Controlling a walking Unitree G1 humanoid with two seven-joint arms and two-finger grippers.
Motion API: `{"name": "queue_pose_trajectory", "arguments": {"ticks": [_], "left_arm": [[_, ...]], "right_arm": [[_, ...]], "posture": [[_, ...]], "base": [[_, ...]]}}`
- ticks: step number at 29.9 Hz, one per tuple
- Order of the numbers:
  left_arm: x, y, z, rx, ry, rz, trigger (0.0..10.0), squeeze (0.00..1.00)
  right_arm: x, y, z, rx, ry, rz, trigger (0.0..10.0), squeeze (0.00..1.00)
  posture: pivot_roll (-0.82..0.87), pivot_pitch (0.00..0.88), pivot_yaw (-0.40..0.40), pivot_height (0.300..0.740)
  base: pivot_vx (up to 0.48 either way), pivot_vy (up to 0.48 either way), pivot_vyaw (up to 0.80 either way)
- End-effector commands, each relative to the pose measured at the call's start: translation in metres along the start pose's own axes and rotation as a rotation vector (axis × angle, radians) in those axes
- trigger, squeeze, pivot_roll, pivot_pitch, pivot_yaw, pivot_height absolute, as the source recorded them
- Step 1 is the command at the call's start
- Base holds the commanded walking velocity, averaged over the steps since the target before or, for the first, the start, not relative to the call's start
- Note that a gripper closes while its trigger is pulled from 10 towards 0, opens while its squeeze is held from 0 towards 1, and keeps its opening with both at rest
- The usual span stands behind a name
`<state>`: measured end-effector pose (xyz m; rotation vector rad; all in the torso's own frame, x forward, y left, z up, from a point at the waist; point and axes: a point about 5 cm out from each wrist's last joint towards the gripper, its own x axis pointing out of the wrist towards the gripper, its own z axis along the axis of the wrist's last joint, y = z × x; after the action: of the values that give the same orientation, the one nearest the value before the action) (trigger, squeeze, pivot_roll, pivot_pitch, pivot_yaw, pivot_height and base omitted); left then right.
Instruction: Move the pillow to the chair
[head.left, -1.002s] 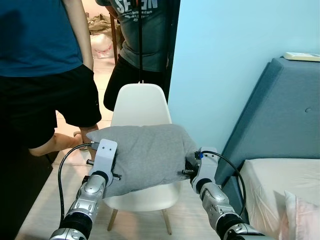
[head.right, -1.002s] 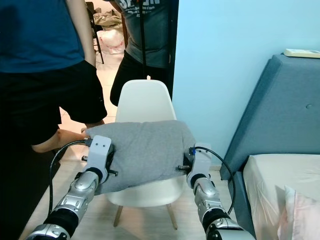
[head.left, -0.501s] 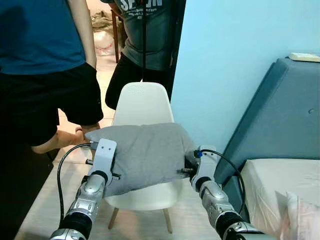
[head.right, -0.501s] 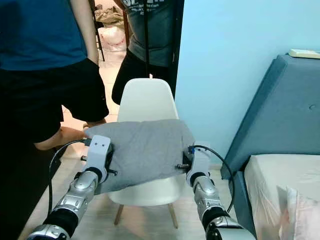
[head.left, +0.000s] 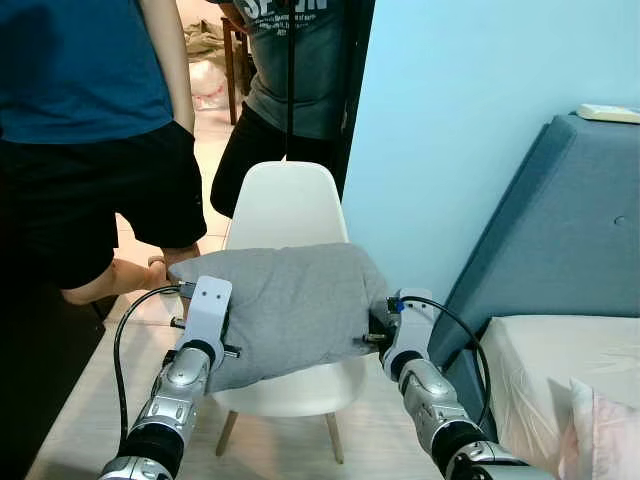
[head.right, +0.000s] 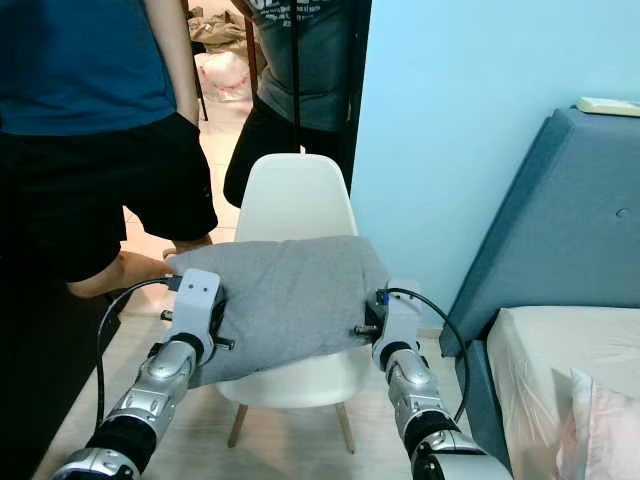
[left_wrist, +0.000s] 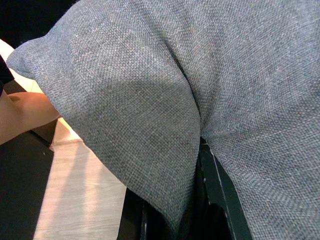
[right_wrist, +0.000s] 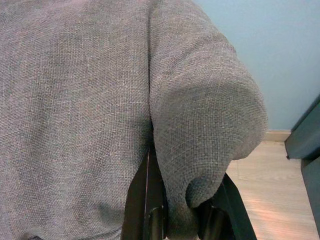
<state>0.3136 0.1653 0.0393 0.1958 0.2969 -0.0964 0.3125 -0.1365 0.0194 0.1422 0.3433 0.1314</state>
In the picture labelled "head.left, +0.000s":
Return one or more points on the pink white pillow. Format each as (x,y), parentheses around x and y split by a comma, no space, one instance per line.
(605,435)

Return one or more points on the black low cabinet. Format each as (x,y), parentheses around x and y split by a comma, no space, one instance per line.
(35,380)

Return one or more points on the person in grey shirt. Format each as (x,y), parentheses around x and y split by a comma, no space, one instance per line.
(320,70)

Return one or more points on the person in blue shirt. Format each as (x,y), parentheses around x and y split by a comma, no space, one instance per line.
(80,70)

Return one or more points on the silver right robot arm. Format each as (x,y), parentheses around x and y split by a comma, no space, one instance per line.
(430,395)

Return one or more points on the brown wooden chair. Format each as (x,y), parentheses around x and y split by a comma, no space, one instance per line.
(230,70)

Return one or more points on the white plastic chair wooden legs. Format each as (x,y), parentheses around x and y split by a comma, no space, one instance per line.
(285,200)

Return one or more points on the white flat box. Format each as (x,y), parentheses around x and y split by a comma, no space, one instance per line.
(610,113)

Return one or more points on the black door frame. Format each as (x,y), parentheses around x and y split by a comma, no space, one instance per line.
(362,100)

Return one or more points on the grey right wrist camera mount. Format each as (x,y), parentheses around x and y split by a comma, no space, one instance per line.
(410,320)

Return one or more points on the white translucent plastic bag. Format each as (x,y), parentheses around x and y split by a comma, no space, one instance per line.
(208,85)

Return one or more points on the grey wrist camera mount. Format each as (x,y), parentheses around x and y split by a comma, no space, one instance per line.
(410,320)
(207,305)

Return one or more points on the grey fabric pillow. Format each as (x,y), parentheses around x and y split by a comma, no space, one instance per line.
(290,300)

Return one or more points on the brown crumpled cloth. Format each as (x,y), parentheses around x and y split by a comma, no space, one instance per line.
(205,40)

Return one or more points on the white sheeted mattress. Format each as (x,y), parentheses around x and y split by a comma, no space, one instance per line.
(550,350)

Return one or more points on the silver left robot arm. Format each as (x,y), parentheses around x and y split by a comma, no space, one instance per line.
(175,395)

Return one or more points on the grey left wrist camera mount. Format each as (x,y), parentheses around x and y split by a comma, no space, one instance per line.
(207,305)

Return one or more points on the thin black pole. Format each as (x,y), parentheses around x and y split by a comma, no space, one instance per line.
(292,100)

